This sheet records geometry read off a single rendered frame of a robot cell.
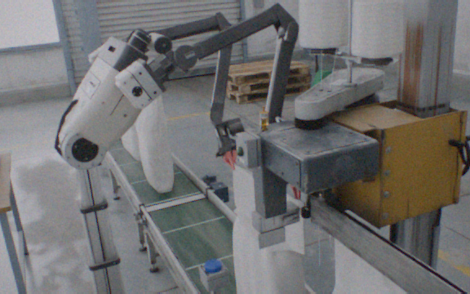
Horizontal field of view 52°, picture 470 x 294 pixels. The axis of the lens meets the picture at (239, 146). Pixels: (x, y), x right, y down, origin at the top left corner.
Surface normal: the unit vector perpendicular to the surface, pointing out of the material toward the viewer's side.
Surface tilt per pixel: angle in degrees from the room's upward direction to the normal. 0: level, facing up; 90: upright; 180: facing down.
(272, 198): 90
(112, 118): 115
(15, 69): 90
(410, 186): 90
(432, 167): 90
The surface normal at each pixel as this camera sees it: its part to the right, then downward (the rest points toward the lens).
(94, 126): 0.05, 0.70
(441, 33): 0.42, 0.28
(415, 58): -0.91, 0.19
